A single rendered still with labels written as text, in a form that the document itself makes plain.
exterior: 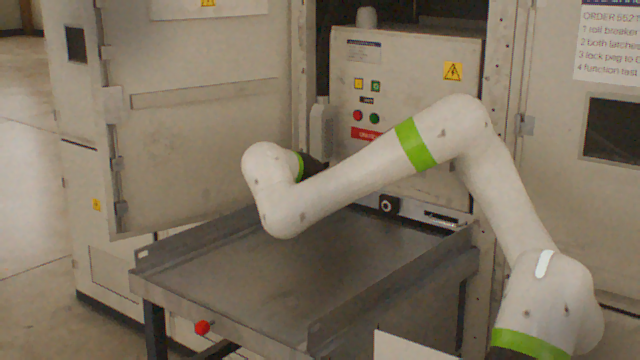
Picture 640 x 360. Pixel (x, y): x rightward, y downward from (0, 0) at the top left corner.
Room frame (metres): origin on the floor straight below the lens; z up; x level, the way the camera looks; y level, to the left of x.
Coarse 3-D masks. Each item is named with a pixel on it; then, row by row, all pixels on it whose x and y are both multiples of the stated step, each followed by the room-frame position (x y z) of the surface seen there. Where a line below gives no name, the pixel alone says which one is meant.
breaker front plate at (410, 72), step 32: (352, 32) 2.06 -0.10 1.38; (352, 64) 2.06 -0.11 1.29; (384, 64) 1.99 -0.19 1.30; (416, 64) 1.92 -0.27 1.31; (352, 96) 2.06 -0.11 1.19; (384, 96) 1.99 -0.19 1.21; (416, 96) 1.92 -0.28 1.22; (384, 128) 1.98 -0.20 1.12; (416, 192) 1.91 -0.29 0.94; (448, 192) 1.84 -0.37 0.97
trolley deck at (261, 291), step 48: (240, 240) 1.79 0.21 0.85; (288, 240) 1.79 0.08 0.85; (336, 240) 1.79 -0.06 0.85; (384, 240) 1.79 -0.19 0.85; (432, 240) 1.79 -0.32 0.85; (144, 288) 1.56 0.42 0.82; (192, 288) 1.51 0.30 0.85; (240, 288) 1.51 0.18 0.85; (288, 288) 1.51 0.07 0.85; (336, 288) 1.51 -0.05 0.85; (432, 288) 1.54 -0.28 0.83; (240, 336) 1.35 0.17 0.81; (288, 336) 1.29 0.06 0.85
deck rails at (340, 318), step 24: (240, 216) 1.85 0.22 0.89; (168, 240) 1.66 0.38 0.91; (192, 240) 1.72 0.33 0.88; (216, 240) 1.78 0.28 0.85; (456, 240) 1.69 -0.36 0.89; (144, 264) 1.60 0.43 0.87; (168, 264) 1.63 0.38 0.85; (408, 264) 1.51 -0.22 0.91; (432, 264) 1.60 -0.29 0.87; (384, 288) 1.43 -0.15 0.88; (408, 288) 1.51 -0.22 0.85; (336, 312) 1.30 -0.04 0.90; (360, 312) 1.36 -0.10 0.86; (312, 336) 1.24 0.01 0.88; (336, 336) 1.29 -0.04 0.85
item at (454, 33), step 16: (384, 32) 1.99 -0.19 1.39; (400, 32) 1.96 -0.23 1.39; (416, 32) 1.98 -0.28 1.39; (432, 32) 1.98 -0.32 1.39; (448, 32) 1.98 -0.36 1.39; (464, 32) 1.98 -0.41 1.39; (480, 32) 1.98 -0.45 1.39; (480, 48) 1.80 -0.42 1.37; (480, 64) 1.81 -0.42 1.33; (480, 80) 1.81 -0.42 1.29; (480, 96) 1.82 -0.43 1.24
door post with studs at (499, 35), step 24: (504, 0) 1.72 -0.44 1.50; (504, 24) 1.72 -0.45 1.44; (504, 48) 1.72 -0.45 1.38; (504, 72) 1.71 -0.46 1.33; (504, 96) 1.71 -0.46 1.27; (504, 120) 1.71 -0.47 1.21; (480, 216) 1.73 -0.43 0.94; (480, 240) 1.73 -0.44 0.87; (480, 264) 1.73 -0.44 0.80; (480, 288) 1.72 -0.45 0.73; (480, 312) 1.72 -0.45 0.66; (480, 336) 1.72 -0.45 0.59
